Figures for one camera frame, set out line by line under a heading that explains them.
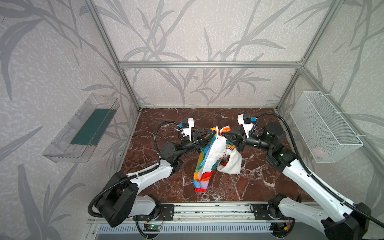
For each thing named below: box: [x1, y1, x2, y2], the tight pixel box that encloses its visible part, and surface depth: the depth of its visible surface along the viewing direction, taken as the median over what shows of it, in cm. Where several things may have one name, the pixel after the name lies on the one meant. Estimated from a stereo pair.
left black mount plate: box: [132, 204, 174, 221], surface depth 74 cm
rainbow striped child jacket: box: [193, 125, 242, 193], surface depth 70 cm
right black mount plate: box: [253, 204, 284, 220], surface depth 75 cm
